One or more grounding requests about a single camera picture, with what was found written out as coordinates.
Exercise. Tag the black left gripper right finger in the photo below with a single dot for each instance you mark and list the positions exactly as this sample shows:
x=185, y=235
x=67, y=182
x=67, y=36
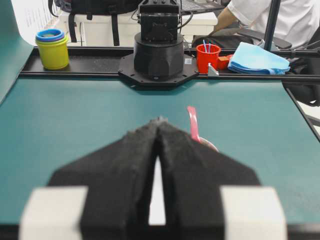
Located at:
x=192, y=174

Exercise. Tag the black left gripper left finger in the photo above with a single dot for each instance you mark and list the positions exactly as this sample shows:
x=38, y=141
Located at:
x=119, y=178

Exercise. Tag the pink plastic spoon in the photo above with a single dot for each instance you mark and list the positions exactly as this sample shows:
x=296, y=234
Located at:
x=194, y=131

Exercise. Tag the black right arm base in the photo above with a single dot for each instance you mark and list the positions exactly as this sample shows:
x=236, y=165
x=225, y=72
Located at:
x=158, y=57

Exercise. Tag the orange block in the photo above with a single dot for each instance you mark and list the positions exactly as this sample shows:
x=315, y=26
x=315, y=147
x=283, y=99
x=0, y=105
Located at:
x=223, y=61

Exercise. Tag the red plastic cup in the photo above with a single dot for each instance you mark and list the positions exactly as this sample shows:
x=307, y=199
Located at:
x=205, y=54

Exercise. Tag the blue folded cloth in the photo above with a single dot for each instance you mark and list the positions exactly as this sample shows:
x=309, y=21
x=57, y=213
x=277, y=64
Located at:
x=252, y=59

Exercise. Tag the stacked yellow plastic cups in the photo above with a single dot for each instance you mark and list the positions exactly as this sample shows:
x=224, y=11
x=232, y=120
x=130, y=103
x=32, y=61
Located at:
x=52, y=47

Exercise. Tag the black backpack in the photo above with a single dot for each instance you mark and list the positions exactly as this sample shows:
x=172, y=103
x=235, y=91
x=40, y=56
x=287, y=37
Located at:
x=91, y=8

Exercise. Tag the black vertical pole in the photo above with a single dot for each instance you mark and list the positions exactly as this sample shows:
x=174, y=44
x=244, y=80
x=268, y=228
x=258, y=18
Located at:
x=271, y=24

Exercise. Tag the metal corner bracket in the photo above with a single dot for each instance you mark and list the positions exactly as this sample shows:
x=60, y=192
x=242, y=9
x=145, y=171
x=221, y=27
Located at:
x=212, y=72

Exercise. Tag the black aluminium frame rail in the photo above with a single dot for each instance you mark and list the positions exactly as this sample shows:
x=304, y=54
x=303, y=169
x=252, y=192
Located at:
x=103, y=63

